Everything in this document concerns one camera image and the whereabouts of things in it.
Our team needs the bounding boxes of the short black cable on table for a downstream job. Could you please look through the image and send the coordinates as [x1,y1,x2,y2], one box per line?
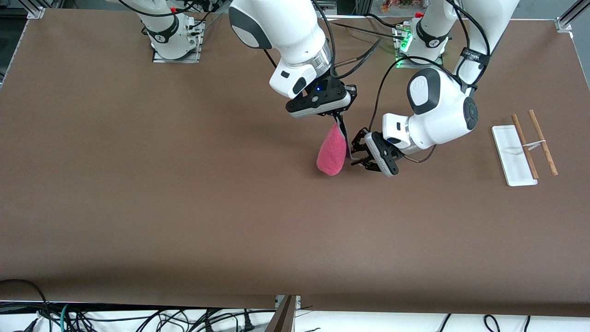
[366,13,404,29]

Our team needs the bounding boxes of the tangled black cables bundle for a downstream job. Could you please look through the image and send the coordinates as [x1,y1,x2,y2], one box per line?
[28,307,277,332]

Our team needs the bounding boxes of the metal base plate left arm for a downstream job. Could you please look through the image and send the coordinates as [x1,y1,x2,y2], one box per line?
[394,25,444,70]

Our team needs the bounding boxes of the pink towel with grey edge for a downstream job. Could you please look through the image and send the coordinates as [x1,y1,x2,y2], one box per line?
[316,121,352,177]

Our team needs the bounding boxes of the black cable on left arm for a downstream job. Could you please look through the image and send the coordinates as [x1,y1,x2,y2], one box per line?
[367,0,491,132]

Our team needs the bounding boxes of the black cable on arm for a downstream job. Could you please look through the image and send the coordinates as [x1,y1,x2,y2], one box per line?
[311,0,383,81]
[367,0,491,132]

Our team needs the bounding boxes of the metal base plate right arm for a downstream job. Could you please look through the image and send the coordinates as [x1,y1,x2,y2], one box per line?
[152,21,204,64]

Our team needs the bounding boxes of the orange background items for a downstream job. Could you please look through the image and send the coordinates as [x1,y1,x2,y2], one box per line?
[380,0,415,12]

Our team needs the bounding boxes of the brown table cover sheet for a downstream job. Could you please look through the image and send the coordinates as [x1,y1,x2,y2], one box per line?
[0,8,590,319]

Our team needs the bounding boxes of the thick black looping cable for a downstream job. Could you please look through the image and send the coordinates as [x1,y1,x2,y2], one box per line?
[0,279,52,332]

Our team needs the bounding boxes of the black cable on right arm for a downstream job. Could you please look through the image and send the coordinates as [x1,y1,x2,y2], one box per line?
[311,0,383,81]

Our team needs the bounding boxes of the white rack with wooden bars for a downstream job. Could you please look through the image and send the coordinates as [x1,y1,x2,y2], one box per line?
[491,109,559,187]

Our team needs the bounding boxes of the long black cable on table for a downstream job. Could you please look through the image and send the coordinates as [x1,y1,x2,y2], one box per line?
[323,18,408,42]

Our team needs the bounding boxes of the aluminium frame corner post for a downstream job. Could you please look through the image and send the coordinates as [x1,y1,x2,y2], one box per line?
[555,0,590,33]

